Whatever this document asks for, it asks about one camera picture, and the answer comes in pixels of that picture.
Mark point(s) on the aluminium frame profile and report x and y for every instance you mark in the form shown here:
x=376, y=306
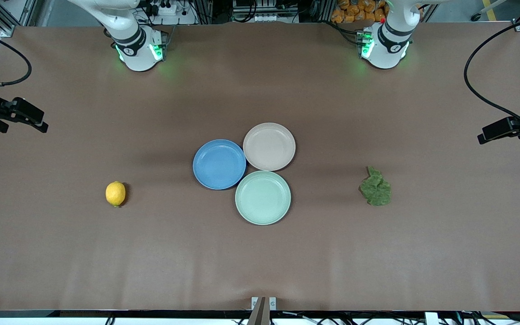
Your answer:
x=11, y=13

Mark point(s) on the yellow lemon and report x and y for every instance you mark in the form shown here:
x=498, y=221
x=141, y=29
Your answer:
x=115, y=193

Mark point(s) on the blue plate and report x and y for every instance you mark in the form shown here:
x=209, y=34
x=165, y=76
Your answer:
x=219, y=164

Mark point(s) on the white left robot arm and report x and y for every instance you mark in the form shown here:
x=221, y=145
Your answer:
x=388, y=45

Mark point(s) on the pile of orange fruit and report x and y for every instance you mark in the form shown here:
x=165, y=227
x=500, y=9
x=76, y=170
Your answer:
x=355, y=11

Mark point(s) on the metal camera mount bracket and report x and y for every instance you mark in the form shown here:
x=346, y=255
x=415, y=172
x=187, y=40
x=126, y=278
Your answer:
x=260, y=309

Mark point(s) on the green lettuce leaf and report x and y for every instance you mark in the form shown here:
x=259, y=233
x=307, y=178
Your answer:
x=376, y=189

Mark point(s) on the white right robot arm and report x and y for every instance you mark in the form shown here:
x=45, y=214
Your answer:
x=138, y=45

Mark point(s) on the white power strip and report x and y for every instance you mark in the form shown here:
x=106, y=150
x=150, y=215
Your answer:
x=165, y=8

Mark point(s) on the mint green plate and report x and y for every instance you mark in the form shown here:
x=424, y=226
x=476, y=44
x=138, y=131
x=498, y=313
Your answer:
x=263, y=197

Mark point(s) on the beige plate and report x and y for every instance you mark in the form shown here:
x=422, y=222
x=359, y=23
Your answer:
x=269, y=146

